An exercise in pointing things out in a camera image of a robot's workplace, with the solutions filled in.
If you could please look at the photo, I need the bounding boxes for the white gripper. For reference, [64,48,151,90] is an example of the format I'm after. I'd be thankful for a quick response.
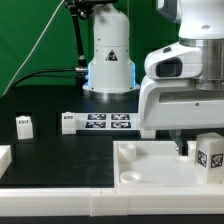
[138,76,224,156]

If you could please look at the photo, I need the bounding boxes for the white square table top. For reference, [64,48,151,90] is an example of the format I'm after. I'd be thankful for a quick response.
[113,141,224,187]

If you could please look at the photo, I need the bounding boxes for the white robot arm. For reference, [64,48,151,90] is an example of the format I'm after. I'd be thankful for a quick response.
[83,0,224,155]

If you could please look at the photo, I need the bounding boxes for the white front fence wall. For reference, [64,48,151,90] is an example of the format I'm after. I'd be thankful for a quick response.
[0,187,224,217]

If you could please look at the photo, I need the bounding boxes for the white fence wall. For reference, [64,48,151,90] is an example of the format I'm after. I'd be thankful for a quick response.
[0,145,12,179]
[0,187,224,217]

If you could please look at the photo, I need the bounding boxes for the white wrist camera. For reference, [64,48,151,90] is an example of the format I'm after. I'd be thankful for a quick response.
[144,42,203,79]

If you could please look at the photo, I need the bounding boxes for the white marker base plate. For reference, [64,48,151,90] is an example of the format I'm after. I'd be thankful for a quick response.
[71,112,139,132]

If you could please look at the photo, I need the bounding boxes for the black cable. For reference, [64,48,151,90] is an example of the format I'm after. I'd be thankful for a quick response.
[2,67,88,98]

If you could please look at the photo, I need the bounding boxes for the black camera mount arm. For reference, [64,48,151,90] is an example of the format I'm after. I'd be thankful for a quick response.
[64,0,118,86]

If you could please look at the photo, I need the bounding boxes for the white left fence wall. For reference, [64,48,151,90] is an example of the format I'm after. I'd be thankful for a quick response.
[0,145,12,179]

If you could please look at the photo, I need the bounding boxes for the white cable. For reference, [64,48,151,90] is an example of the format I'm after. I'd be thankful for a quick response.
[2,0,67,96]

